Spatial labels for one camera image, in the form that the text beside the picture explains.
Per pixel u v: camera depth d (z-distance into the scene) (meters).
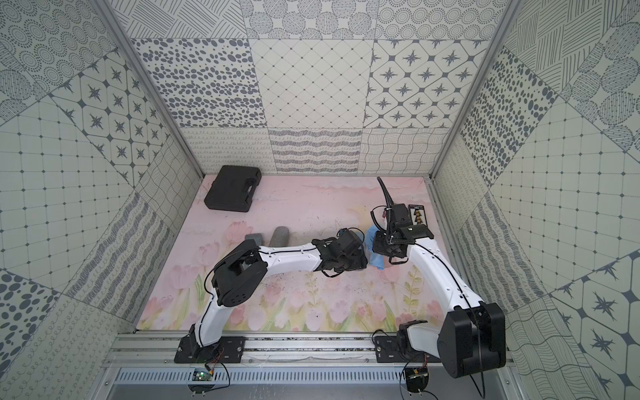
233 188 1.10
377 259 0.81
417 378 0.73
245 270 0.51
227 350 0.73
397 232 0.59
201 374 0.71
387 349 0.74
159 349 0.75
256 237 0.98
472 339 0.40
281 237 0.97
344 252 0.72
